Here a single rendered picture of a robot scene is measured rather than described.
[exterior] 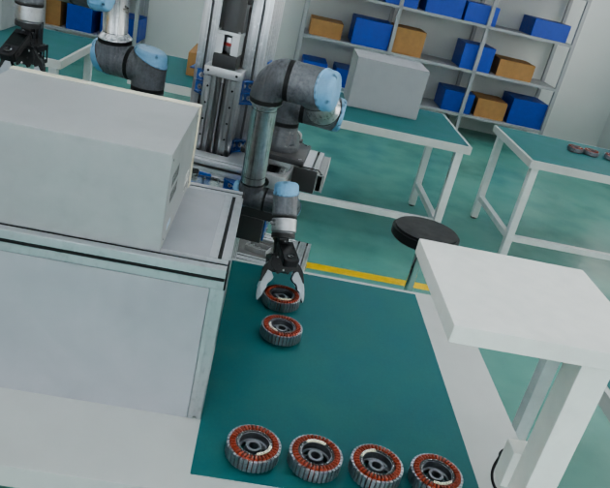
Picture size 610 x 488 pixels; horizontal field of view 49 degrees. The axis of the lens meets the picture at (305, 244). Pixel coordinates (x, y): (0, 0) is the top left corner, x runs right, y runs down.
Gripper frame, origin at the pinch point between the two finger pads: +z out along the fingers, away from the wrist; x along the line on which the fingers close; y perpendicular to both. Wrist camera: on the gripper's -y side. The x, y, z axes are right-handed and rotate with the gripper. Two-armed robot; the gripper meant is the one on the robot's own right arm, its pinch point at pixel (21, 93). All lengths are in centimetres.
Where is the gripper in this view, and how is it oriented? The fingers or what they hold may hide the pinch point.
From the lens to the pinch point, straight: 212.6
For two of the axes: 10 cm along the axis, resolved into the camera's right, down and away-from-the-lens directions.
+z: -2.1, 8.9, 4.0
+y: 1.3, -3.8, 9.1
